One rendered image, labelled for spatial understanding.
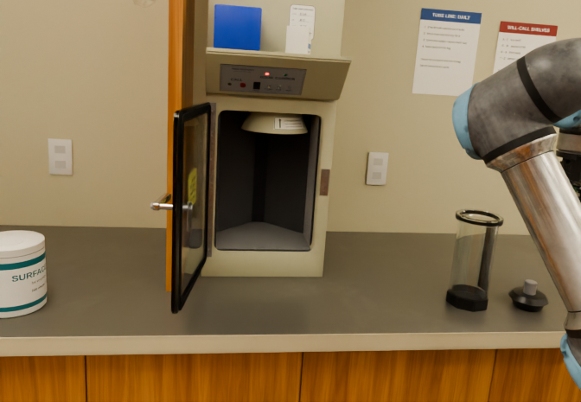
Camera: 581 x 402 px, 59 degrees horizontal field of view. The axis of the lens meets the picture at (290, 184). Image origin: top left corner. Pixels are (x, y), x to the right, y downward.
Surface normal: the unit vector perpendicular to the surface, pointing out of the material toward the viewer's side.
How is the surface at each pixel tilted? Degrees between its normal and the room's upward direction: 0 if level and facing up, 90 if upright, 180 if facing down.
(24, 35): 90
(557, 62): 62
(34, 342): 90
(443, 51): 90
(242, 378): 90
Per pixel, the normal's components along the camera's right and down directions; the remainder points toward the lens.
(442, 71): 0.13, 0.22
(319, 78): 0.05, 0.85
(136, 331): 0.07, -0.97
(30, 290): 0.83, 0.18
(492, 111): -0.67, 0.10
